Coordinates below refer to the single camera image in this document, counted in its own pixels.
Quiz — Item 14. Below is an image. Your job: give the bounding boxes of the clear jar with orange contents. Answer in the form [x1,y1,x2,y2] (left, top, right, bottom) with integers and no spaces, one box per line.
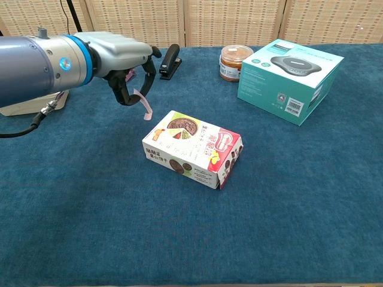
[220,44,255,83]

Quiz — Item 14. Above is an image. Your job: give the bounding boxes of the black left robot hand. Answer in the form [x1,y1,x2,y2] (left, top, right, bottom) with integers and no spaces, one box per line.
[73,31,163,106]

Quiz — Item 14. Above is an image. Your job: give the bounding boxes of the thin black hanging cable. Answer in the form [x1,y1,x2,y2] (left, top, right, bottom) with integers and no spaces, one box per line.
[59,0,72,36]

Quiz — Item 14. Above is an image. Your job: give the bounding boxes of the black stapler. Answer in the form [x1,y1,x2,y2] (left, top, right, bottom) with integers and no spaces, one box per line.
[159,44,183,81]

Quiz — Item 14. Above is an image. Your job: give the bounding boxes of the black tripod stand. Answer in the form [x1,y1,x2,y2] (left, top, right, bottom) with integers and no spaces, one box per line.
[66,0,84,33]

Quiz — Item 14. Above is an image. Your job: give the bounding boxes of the beige lidded lunch container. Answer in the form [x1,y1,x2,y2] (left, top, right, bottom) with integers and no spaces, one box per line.
[0,90,70,117]

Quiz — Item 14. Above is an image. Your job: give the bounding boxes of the teal speakerphone box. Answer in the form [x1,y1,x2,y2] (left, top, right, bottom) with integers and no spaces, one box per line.
[237,38,345,127]

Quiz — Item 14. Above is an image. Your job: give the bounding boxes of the pink paper strip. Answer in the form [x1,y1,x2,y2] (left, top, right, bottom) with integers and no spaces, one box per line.
[133,87,154,121]

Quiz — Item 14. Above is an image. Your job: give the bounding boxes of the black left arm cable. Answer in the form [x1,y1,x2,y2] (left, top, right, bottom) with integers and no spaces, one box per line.
[0,100,59,139]

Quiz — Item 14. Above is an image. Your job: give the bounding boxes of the white red cookie box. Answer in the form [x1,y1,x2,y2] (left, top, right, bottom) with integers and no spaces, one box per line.
[141,109,244,190]

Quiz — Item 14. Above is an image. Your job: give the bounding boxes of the woven folding screen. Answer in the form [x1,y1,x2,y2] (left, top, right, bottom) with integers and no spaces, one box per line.
[0,0,383,48]

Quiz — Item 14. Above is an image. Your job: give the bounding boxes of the blue tablecloth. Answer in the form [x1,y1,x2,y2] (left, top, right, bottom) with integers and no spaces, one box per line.
[0,44,383,285]

